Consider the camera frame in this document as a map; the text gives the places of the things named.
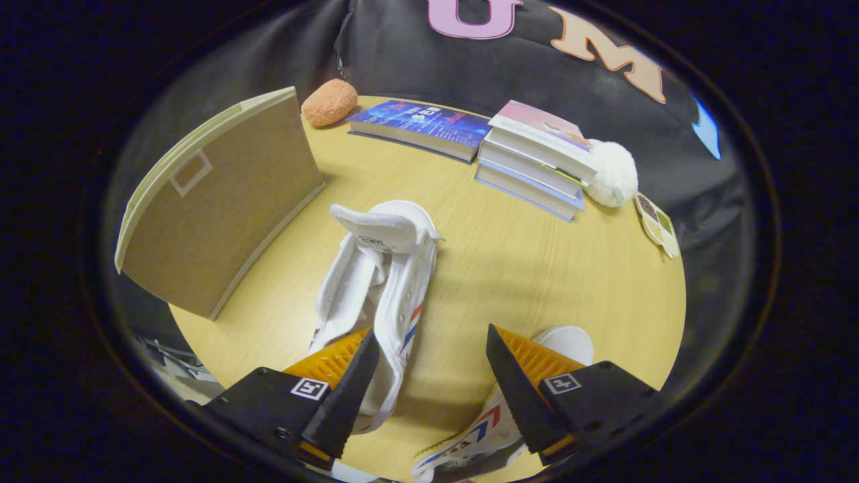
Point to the pale blue cover book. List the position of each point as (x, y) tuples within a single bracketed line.
[(523, 191)]

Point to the orange fluffy ball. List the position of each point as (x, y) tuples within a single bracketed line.
[(329, 102)]

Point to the white cover book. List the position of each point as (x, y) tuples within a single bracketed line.
[(523, 164)]

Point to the pink cover book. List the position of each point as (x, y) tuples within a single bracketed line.
[(537, 127)]

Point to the white fluffy ball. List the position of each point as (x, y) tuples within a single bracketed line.
[(612, 174)]

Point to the beige fabric storage box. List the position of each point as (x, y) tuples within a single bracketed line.
[(221, 215)]

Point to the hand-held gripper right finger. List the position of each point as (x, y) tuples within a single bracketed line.
[(520, 402)]

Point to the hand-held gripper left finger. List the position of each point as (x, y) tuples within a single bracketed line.
[(349, 402)]

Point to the white shoe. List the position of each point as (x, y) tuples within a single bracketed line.
[(402, 268), (463, 443)]

